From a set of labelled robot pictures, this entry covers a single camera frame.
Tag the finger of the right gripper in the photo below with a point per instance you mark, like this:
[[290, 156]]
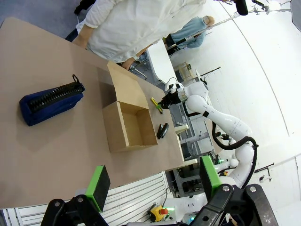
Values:
[[165, 107], [161, 101]]

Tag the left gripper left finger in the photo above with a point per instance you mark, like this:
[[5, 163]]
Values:
[[97, 188]]

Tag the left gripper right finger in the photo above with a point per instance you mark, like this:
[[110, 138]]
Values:
[[210, 179]]

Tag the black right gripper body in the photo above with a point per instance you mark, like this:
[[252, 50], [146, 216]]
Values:
[[172, 100]]

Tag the yellow utility knife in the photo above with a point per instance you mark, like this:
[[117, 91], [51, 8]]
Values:
[[154, 101]]

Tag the black stapler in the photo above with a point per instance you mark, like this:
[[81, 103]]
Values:
[[163, 130]]

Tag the brown cardboard box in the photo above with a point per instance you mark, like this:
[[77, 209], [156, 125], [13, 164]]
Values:
[[127, 110]]

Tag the blue Campus pencil case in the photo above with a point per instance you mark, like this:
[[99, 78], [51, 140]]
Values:
[[54, 106]]

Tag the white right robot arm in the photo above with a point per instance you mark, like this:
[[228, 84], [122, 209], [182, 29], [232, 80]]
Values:
[[225, 122]]

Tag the person's left hand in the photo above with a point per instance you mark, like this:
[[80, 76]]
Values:
[[128, 64]]

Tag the person's right hand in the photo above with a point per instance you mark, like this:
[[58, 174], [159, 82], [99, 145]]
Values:
[[81, 40]]

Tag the white background table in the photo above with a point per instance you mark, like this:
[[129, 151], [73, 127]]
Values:
[[160, 61]]

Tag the white wristwatch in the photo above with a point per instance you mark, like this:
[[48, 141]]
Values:
[[136, 58]]

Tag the yellow emergency stop button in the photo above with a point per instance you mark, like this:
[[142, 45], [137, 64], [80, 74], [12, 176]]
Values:
[[158, 212]]

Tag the person in white shirt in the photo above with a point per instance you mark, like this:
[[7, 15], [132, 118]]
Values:
[[141, 26]]

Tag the black cylinder fixture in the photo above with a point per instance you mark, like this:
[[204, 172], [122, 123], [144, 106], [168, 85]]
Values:
[[241, 6]]

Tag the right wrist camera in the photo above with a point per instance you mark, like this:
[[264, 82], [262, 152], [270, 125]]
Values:
[[175, 86]]

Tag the small wooden frame crate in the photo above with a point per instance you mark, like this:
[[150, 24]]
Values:
[[185, 70]]

